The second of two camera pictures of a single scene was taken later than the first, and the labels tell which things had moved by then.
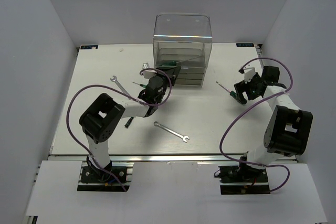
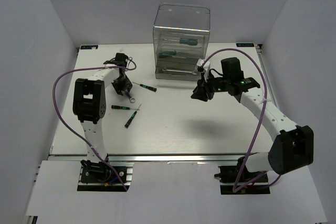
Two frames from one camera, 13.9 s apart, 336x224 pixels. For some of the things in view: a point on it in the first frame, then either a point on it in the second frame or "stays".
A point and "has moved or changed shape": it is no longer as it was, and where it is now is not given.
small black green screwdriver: (127, 124) stays
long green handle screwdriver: (174, 63) -> (174, 53)
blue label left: (88, 46) stays
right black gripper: (242, 86) -> (200, 90)
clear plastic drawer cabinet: (186, 39) has moved or changed shape
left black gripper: (172, 72) -> (127, 85)
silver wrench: (183, 137) -> (191, 72)
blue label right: (244, 44) stays
